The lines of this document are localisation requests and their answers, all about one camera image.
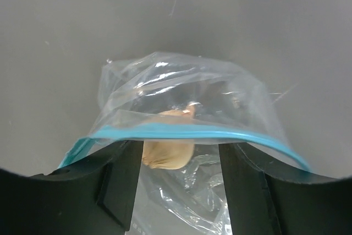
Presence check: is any beige fake garlic bulb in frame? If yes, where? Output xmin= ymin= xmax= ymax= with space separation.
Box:
xmin=142 ymin=105 xmax=195 ymax=170

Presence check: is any blue zip clear bag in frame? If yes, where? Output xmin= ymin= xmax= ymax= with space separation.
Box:
xmin=61 ymin=52 xmax=310 ymax=234

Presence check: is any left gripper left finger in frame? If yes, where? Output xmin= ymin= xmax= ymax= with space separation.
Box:
xmin=1 ymin=141 xmax=143 ymax=234

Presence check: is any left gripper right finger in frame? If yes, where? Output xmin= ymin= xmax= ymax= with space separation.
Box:
xmin=219 ymin=143 xmax=351 ymax=235

